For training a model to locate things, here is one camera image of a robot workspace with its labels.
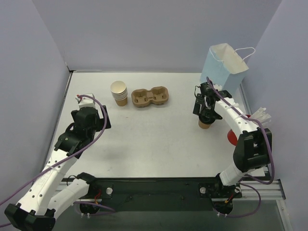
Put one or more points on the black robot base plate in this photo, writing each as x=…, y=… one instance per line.
x=163, y=194

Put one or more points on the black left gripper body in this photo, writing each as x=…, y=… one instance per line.
x=106, y=117

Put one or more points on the light blue paper bag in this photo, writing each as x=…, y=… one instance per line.
x=225, y=67

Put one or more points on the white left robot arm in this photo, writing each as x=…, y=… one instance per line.
x=40, y=207

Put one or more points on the stack of brown paper cups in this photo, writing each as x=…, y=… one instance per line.
x=119, y=92

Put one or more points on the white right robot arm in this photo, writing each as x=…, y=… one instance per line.
x=253, y=148

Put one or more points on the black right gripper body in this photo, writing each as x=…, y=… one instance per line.
x=198, y=105

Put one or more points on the red straw holder cup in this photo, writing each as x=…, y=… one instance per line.
x=233, y=137

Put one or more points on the brown pulp cup carrier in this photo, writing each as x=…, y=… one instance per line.
x=144, y=97

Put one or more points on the brown cup with black lid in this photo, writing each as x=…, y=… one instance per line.
x=206, y=119

